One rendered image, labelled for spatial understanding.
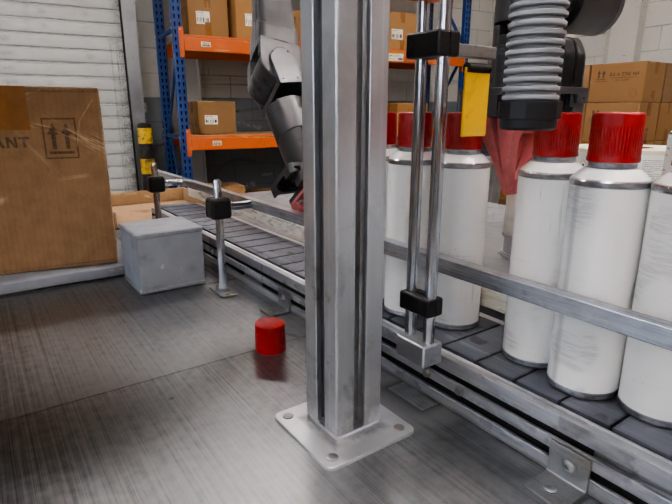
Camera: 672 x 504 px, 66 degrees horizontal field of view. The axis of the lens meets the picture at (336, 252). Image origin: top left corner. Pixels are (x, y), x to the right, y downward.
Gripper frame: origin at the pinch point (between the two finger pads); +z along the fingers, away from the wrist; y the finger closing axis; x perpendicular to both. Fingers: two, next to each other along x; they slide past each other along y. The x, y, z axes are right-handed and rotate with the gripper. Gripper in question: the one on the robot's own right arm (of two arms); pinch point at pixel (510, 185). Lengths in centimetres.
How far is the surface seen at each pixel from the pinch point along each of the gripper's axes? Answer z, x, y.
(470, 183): -0.8, 6.7, -0.7
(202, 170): 47, -125, 427
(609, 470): 15.7, 11.4, -18.3
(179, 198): 18, -4, 118
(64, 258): 15, 34, 55
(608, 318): 5.8, 10.6, -16.3
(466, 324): 12.9, 6.1, -1.0
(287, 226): 11.2, 3.1, 39.5
